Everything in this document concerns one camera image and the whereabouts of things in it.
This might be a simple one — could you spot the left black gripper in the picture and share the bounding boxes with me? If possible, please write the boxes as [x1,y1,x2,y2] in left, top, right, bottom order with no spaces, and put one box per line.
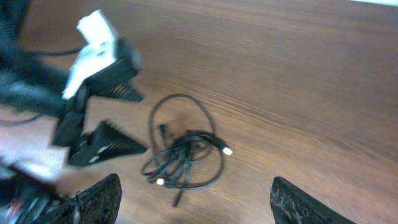
[51,82,147,167]

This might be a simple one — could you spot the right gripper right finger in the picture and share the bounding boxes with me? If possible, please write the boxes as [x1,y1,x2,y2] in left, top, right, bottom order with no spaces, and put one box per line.
[270,176,354,224]

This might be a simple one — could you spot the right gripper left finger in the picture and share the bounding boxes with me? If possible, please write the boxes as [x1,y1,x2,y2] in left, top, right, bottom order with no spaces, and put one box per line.
[34,174,122,224]

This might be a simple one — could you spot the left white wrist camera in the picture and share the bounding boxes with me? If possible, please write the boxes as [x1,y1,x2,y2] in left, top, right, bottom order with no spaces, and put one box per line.
[61,9,144,101]

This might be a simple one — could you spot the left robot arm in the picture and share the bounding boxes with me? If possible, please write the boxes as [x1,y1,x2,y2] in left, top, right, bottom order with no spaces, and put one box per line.
[1,1,146,223]

